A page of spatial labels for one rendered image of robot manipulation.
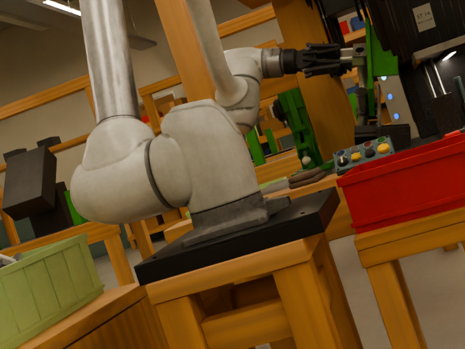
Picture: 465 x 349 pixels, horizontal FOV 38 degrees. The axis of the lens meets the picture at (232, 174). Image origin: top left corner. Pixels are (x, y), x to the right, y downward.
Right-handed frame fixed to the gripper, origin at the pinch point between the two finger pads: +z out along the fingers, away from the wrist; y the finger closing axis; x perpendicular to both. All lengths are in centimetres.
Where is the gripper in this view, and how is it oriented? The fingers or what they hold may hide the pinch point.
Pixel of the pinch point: (352, 56)
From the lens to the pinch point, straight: 204.6
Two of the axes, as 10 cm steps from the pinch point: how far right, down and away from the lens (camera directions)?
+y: 1.2, -7.8, 6.2
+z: 9.7, -0.4, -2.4
